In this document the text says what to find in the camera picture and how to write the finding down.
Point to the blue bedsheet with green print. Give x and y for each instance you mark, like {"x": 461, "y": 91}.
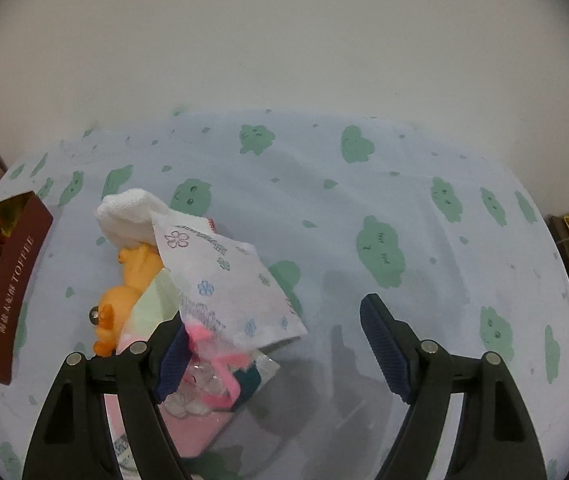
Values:
{"x": 364, "y": 185}

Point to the dark red tin box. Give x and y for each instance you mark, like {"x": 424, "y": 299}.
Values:
{"x": 14, "y": 290}

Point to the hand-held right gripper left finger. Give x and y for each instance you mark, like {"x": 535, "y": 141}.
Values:
{"x": 172, "y": 360}

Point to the orange plush toy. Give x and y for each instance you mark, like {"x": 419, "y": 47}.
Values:
{"x": 119, "y": 305}

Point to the white and pink wipes packet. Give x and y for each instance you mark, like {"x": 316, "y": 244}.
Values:
{"x": 189, "y": 430}

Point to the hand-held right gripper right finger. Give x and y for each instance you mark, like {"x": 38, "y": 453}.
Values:
{"x": 384, "y": 345}

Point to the clear bag with pink ribbon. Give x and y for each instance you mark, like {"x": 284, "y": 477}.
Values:
{"x": 214, "y": 375}

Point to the white textured cloth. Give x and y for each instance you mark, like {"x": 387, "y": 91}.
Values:
{"x": 124, "y": 212}

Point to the white floral tissue packet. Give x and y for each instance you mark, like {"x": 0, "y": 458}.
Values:
{"x": 214, "y": 270}

